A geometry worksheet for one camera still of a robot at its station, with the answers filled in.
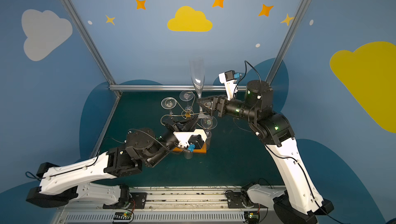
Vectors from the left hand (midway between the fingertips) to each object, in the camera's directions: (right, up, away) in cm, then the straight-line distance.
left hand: (189, 110), depth 51 cm
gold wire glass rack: (-2, -2, +19) cm, 19 cm away
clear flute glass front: (-2, -23, +25) cm, 34 cm away
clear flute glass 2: (+7, -6, +13) cm, 16 cm away
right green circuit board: (+29, -52, +22) cm, 63 cm away
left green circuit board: (-34, -51, +22) cm, 66 cm away
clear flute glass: (-3, +7, +23) cm, 24 cm away
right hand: (+5, +4, +2) cm, 7 cm away
